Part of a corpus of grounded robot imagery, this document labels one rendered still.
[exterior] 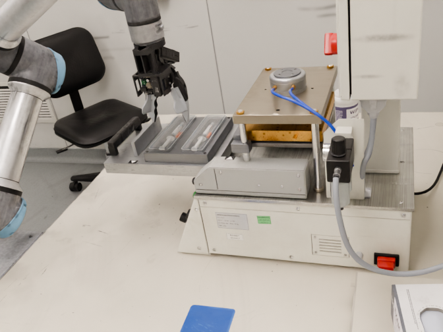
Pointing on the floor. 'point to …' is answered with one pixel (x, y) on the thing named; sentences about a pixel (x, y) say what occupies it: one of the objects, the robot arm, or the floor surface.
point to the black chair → (103, 128)
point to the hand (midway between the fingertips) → (171, 116)
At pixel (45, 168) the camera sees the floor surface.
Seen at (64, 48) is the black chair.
